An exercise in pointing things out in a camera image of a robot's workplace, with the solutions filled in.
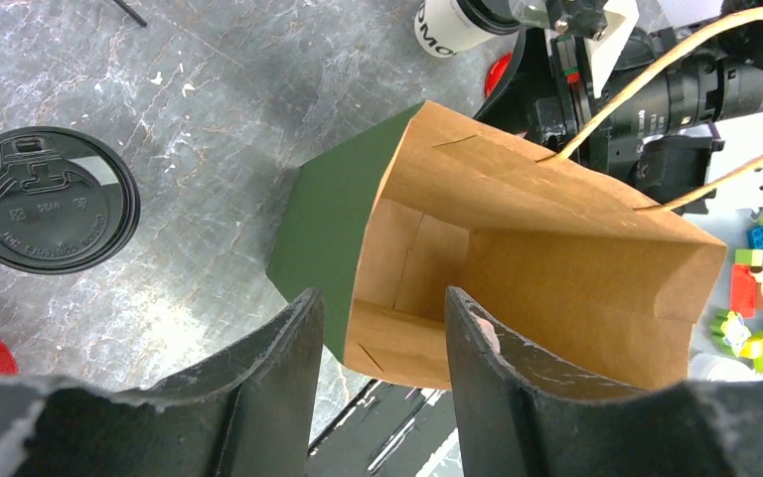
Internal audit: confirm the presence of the green brown paper bag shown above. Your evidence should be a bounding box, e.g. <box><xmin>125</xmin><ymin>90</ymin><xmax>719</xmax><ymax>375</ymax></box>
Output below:
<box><xmin>266</xmin><ymin>5</ymin><xmax>763</xmax><ymax>393</ymax></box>

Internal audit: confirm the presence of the red horseshoe shaped object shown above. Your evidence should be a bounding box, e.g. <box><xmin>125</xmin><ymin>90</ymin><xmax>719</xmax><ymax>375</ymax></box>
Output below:
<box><xmin>483</xmin><ymin>52</ymin><xmax>513</xmax><ymax>98</ymax></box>

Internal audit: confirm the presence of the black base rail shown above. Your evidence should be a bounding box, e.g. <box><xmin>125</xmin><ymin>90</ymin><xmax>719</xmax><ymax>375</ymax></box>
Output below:
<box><xmin>305</xmin><ymin>380</ymin><xmax>463</xmax><ymax>476</ymax></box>

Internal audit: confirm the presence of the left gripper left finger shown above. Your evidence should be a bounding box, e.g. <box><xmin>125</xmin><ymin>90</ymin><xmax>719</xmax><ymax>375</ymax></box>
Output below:
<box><xmin>0</xmin><ymin>288</ymin><xmax>324</xmax><ymax>476</ymax></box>

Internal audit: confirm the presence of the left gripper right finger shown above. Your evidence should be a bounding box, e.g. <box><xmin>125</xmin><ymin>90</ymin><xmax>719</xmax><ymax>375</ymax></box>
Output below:
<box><xmin>444</xmin><ymin>287</ymin><xmax>763</xmax><ymax>476</ymax></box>

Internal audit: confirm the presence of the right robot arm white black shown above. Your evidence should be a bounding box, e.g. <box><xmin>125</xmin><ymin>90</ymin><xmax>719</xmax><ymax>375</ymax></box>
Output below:
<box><xmin>475</xmin><ymin>21</ymin><xmax>763</xmax><ymax>203</ymax></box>

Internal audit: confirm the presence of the black tripod with grey tube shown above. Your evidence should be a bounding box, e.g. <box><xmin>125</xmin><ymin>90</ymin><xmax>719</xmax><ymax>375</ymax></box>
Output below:
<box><xmin>113</xmin><ymin>0</ymin><xmax>148</xmax><ymax>28</ymax></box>

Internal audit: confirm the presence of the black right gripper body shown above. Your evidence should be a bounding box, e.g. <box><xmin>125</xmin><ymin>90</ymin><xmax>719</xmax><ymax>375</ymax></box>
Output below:
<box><xmin>473</xmin><ymin>28</ymin><xmax>595</xmax><ymax>148</ymax></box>

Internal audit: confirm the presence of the white paper coffee cup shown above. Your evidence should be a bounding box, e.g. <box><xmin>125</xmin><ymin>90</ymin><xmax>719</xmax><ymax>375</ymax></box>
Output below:
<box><xmin>413</xmin><ymin>0</ymin><xmax>494</xmax><ymax>58</ymax></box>

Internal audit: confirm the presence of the black plastic cup lid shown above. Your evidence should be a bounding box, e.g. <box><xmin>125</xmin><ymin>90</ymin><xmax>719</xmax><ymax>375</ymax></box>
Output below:
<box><xmin>457</xmin><ymin>0</ymin><xmax>520</xmax><ymax>36</ymax></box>

